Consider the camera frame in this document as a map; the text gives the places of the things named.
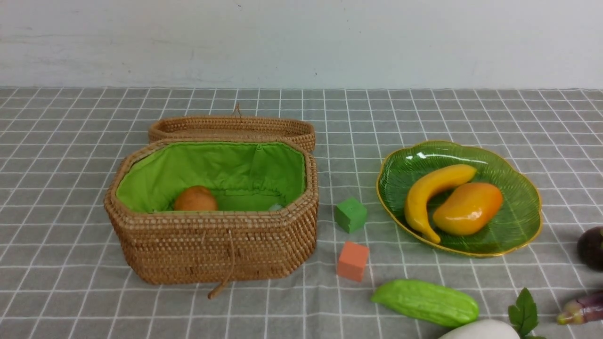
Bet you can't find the brown toy potato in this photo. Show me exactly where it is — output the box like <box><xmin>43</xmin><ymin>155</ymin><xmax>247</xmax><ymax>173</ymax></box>
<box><xmin>173</xmin><ymin>186</ymin><xmax>219</xmax><ymax>211</ymax></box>

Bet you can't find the yellow toy banana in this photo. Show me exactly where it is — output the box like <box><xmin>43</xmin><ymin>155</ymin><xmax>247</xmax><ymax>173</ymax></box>
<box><xmin>404</xmin><ymin>164</ymin><xmax>477</xmax><ymax>244</ymax></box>

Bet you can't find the orange toy mango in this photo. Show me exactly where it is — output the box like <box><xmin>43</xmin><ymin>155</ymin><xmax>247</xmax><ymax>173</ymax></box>
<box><xmin>432</xmin><ymin>182</ymin><xmax>504</xmax><ymax>236</ymax></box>

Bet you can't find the green toy bitter gourd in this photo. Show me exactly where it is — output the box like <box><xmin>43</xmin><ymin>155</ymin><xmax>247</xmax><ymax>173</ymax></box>
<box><xmin>371</xmin><ymin>279</ymin><xmax>480</xmax><ymax>328</ymax></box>

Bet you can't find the white toy radish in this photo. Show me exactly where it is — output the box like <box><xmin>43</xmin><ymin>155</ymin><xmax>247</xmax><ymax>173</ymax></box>
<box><xmin>439</xmin><ymin>318</ymin><xmax>521</xmax><ymax>339</ymax></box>

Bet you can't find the purple toy eggplant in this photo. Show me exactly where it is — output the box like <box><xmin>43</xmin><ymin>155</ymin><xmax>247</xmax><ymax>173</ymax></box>
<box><xmin>556</xmin><ymin>291</ymin><xmax>603</xmax><ymax>325</ymax></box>

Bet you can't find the woven rattan basket lid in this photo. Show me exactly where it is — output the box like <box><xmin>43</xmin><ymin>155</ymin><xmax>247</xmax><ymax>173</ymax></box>
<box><xmin>148</xmin><ymin>105</ymin><xmax>315</xmax><ymax>152</ymax></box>

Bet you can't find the woven rattan basket green lining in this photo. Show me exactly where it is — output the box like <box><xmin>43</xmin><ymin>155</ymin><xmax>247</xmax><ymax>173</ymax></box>
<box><xmin>104</xmin><ymin>137</ymin><xmax>319</xmax><ymax>299</ymax></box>

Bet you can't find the green foam cube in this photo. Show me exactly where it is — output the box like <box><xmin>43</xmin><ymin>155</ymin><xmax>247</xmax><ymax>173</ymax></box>
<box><xmin>334</xmin><ymin>197</ymin><xmax>367</xmax><ymax>234</ymax></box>

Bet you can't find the orange foam cube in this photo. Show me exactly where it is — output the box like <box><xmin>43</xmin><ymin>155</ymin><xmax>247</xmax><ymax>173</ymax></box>
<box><xmin>336</xmin><ymin>241</ymin><xmax>370</xmax><ymax>283</ymax></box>

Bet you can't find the green glass leaf plate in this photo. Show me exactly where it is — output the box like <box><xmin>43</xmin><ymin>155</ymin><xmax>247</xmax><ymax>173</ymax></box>
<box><xmin>375</xmin><ymin>141</ymin><xmax>543</xmax><ymax>258</ymax></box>

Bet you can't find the green radish leaf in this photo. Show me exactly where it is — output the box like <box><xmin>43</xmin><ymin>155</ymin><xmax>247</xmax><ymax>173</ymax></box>
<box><xmin>507</xmin><ymin>288</ymin><xmax>545</xmax><ymax>339</ymax></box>

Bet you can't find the dark purple mangosteen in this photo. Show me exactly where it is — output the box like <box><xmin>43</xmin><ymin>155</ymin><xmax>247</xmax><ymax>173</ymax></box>
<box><xmin>577</xmin><ymin>226</ymin><xmax>603</xmax><ymax>272</ymax></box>

